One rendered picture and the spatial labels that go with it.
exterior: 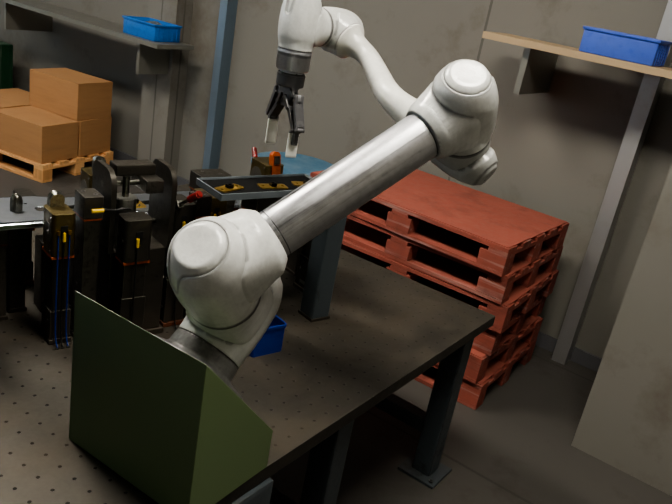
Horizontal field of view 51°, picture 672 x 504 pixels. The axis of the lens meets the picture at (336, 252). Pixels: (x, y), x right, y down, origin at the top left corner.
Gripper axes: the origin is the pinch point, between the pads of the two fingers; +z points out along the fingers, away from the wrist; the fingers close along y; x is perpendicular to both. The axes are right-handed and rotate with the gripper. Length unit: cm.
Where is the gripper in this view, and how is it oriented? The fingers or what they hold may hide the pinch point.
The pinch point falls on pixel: (280, 146)
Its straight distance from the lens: 198.0
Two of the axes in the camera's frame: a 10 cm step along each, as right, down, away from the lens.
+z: -1.7, 9.2, 3.6
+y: -4.7, -4.0, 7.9
